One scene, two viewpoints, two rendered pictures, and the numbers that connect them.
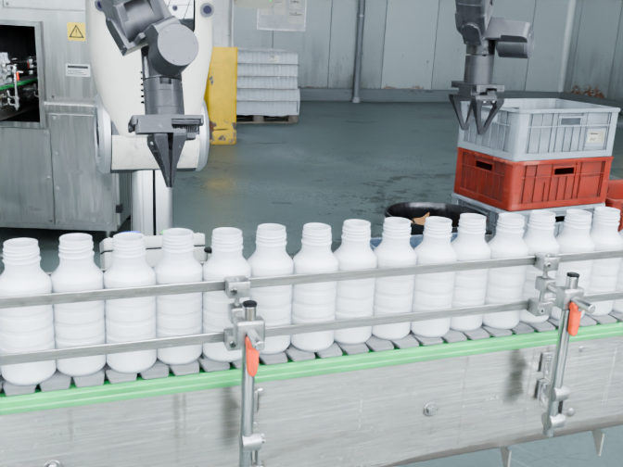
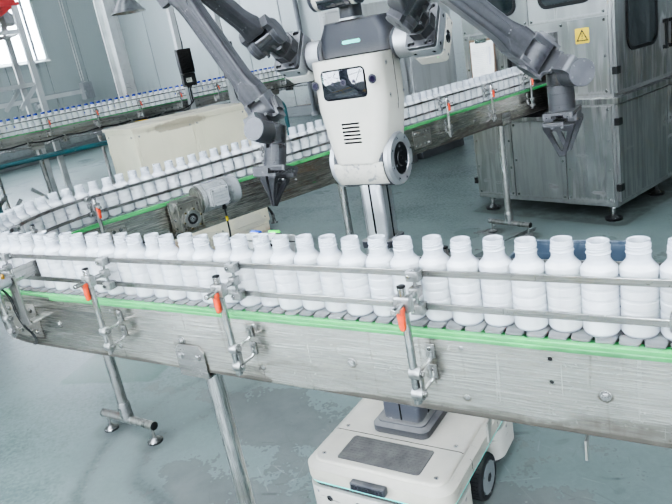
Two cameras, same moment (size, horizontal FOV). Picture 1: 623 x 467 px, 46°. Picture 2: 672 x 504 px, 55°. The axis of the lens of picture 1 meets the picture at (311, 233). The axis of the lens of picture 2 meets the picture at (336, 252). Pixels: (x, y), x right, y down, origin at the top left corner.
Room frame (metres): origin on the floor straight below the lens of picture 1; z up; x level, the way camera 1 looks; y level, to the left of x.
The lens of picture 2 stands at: (0.23, -1.19, 1.54)
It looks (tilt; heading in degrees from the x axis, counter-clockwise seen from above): 18 degrees down; 55
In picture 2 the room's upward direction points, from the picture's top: 10 degrees counter-clockwise
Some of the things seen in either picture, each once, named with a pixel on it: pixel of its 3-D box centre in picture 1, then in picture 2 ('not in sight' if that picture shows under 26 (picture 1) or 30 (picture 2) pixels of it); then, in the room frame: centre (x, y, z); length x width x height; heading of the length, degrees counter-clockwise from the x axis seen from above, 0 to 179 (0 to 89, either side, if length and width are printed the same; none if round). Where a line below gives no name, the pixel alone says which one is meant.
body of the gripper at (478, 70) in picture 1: (478, 73); (561, 100); (1.50, -0.32, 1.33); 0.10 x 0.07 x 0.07; 21
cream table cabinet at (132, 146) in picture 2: not in sight; (191, 181); (2.55, 4.22, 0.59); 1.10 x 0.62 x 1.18; 3
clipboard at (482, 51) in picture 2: not in sight; (482, 60); (4.23, 2.21, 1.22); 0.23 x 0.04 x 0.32; 93
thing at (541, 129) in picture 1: (536, 127); not in sight; (3.38, -1.01, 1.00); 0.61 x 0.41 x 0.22; 118
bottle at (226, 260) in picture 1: (226, 294); (245, 270); (0.86, 0.10, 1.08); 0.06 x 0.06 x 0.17
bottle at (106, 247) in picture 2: not in sight; (111, 263); (0.69, 0.54, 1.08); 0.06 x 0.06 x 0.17
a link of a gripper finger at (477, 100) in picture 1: (479, 110); (562, 134); (1.48, -0.33, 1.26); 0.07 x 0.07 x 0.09; 21
